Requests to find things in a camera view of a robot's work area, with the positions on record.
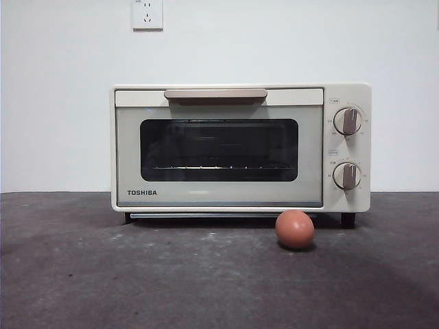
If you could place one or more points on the white wall socket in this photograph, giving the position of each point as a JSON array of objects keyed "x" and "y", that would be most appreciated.
[{"x": 147, "y": 17}]

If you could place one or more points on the cream Toshiba toaster oven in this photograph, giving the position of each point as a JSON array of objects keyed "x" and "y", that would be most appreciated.
[{"x": 364, "y": 154}]

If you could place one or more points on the cream oven knob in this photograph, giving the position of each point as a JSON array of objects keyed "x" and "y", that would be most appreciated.
[
  {"x": 347, "y": 176},
  {"x": 348, "y": 121}
]

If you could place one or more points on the black oven foot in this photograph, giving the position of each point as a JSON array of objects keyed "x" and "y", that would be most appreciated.
[
  {"x": 127, "y": 218},
  {"x": 347, "y": 221}
]

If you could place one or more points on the brown egg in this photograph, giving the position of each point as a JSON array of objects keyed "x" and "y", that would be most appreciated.
[{"x": 295, "y": 229}]

